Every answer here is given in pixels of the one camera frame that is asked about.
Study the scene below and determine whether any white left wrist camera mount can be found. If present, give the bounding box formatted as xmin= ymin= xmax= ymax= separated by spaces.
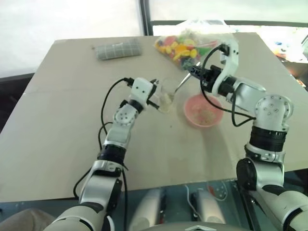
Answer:
xmin=130 ymin=77 xmax=156 ymax=107

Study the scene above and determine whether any oatmeal heap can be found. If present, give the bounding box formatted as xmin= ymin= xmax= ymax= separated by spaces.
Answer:
xmin=193 ymin=108 xmax=218 ymax=125
xmin=159 ymin=93 xmax=175 ymax=113

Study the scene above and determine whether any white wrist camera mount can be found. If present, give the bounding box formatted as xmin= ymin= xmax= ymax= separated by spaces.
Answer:
xmin=130 ymin=77 xmax=156 ymax=107
xmin=212 ymin=38 xmax=240 ymax=93

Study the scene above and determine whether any metal spoon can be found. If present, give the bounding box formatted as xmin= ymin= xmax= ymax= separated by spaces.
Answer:
xmin=172 ymin=61 xmax=201 ymax=96

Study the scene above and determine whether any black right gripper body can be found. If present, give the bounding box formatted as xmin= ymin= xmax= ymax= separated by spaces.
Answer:
xmin=200 ymin=64 xmax=222 ymax=93

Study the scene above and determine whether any cluttered white side table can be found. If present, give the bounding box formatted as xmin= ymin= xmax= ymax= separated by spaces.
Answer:
xmin=271 ymin=26 xmax=308 ymax=64

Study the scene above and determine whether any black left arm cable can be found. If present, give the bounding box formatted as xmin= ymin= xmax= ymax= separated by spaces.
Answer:
xmin=73 ymin=77 xmax=135 ymax=201

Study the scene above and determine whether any silver robot leg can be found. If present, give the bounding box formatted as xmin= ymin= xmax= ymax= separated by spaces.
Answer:
xmin=142 ymin=189 xmax=167 ymax=226
xmin=195 ymin=188 xmax=226 ymax=224

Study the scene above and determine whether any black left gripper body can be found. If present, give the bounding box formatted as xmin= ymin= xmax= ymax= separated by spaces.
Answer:
xmin=147 ymin=83 xmax=158 ymax=103

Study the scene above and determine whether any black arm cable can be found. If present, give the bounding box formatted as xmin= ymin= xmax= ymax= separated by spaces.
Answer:
xmin=73 ymin=77 xmax=135 ymax=201
xmin=200 ymin=44 xmax=257 ymax=128

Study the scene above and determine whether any pink bowl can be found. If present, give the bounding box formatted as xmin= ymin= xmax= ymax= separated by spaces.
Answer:
xmin=183 ymin=94 xmax=224 ymax=128

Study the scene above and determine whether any clear glass mug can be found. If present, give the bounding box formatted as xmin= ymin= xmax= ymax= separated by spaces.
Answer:
xmin=157 ymin=78 xmax=179 ymax=114

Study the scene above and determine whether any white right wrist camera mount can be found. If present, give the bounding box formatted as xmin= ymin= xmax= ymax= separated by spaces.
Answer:
xmin=212 ymin=38 xmax=240 ymax=93

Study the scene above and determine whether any grey checked rolled cloth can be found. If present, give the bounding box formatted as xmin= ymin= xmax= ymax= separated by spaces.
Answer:
xmin=96 ymin=38 xmax=143 ymax=61

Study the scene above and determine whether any black window post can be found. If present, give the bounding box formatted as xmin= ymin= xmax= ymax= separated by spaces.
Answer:
xmin=141 ymin=0 xmax=154 ymax=37

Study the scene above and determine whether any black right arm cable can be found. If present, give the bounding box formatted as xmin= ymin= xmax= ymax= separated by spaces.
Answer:
xmin=200 ymin=44 xmax=257 ymax=128

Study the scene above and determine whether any thin white cable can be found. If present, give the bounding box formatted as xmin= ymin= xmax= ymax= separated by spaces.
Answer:
xmin=184 ymin=184 xmax=201 ymax=218

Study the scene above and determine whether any clear bag of colourful toys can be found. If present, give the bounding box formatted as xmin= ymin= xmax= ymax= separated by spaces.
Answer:
xmin=154 ymin=18 xmax=239 ymax=72

